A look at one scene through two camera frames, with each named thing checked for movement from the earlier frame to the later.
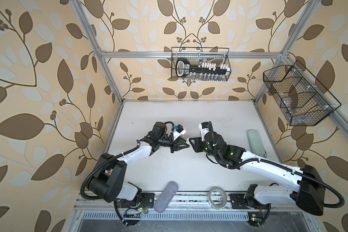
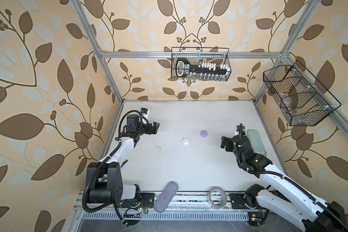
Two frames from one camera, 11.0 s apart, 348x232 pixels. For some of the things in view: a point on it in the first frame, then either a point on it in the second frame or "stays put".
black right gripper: x=198 y=141 -> x=229 y=143
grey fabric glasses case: x=166 y=196 stays put
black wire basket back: x=202 y=64 stays put
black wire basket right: x=303 y=101 stays put
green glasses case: x=256 y=143 stays put
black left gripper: x=176 y=144 -> x=148 y=131
